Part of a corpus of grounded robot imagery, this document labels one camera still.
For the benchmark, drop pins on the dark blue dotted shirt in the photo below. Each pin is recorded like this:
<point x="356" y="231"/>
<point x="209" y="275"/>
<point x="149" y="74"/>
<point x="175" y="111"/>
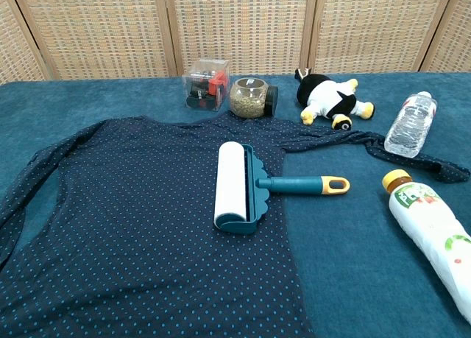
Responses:
<point x="129" y="224"/>

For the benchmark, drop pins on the teal lint roller yellow tip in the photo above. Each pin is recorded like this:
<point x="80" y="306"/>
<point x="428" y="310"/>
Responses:
<point x="232" y="183"/>

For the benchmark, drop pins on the clear box red black items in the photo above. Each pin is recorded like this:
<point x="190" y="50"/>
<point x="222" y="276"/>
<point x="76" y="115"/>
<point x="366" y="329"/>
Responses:
<point x="206" y="84"/>

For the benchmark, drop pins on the clear water bottle red label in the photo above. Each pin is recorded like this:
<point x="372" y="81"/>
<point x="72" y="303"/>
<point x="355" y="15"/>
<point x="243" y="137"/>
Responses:
<point x="408" y="128"/>

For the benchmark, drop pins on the white drink bottle yellow cap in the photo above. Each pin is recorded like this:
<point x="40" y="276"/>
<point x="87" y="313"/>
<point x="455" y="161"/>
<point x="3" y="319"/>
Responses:
<point x="423" y="224"/>

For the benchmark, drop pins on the white clothes clip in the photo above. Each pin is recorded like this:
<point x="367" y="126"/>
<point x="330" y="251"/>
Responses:
<point x="303" y="74"/>

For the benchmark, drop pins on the black white penguin plush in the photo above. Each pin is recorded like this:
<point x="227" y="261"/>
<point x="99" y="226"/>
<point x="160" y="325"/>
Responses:
<point x="327" y="95"/>

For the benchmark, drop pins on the woven bamboo folding screen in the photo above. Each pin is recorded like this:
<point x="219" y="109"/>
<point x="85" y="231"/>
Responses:
<point x="235" y="28"/>

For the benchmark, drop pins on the glass jar with seeds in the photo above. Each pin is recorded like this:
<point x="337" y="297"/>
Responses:
<point x="248" y="98"/>

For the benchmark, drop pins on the blue plush table cloth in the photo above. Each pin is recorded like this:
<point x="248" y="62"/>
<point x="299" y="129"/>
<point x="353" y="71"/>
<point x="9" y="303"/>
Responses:
<point x="349" y="242"/>

